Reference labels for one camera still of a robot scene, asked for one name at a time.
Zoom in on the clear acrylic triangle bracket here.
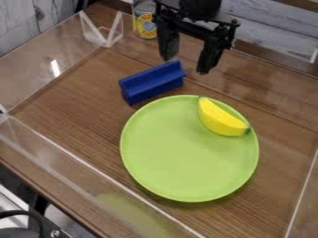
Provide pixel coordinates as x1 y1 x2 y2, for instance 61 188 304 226
79 11 125 48

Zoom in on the yellow labelled tin can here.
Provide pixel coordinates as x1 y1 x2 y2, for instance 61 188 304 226
133 0 157 39

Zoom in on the blue block object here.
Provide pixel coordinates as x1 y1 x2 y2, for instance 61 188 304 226
120 60 186 105

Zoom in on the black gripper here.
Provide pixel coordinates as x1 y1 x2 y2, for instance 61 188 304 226
154 0 240 74

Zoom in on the yellow banana slice toy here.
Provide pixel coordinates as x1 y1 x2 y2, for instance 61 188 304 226
198 98 250 137

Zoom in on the black clamp with cable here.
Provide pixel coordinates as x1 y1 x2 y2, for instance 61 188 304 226
0 187 74 238

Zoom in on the green round plate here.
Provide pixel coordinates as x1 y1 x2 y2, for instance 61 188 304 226
120 95 260 203

